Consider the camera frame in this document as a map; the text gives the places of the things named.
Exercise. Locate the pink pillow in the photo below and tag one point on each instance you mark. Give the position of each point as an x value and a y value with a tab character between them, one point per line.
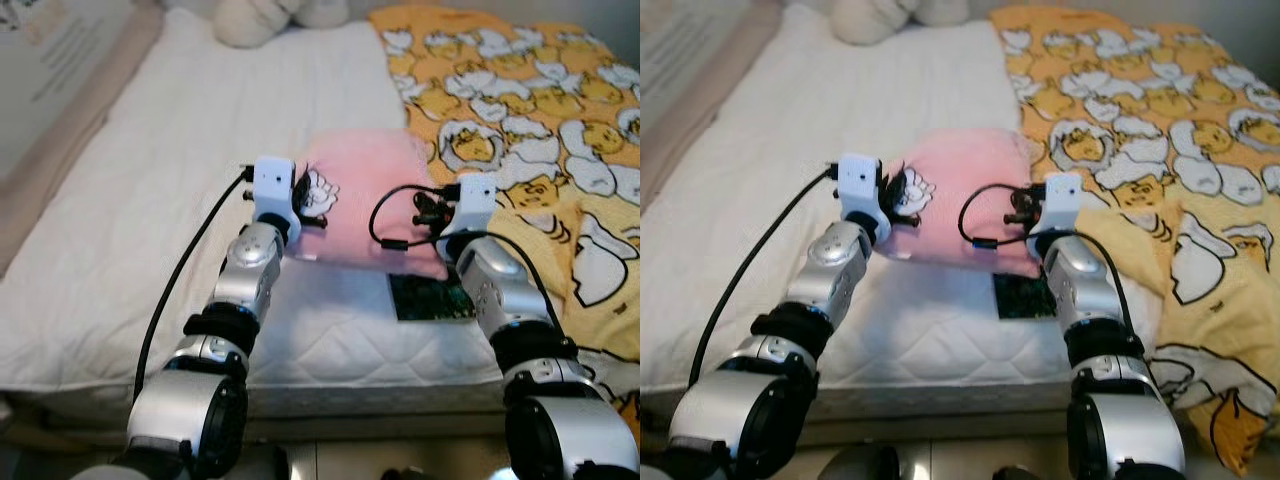
960	160
370	170

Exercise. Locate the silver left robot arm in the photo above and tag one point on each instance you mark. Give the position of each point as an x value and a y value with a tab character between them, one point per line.
245	270
835	265

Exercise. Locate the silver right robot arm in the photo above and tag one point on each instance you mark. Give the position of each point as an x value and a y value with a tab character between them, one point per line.
495	285
1080	280

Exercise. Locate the dark green mattress label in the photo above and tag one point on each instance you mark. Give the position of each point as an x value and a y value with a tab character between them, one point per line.
425	298
1020	297

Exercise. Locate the white quilted mattress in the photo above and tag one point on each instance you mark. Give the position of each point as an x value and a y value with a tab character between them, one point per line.
780	120
200	150

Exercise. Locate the yellow cartoon egg blanket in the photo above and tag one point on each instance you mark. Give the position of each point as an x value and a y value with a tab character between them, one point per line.
500	100
1130	100

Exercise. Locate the white plush toy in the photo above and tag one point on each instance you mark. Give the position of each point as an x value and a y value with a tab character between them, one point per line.
865	22
250	25

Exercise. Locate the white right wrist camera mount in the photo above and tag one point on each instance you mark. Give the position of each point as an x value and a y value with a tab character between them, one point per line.
478	205
1062	200

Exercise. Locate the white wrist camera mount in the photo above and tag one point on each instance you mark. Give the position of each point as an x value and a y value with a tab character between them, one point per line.
858	180
272	185
1062	200
478	205

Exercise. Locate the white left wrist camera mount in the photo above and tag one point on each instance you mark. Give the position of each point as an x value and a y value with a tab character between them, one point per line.
272	185
858	180

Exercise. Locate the beige bed frame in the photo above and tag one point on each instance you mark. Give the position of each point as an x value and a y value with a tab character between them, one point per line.
690	105
60	140

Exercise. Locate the white printed wall sheet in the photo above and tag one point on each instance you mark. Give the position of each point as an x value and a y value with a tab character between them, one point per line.
680	30
50	50

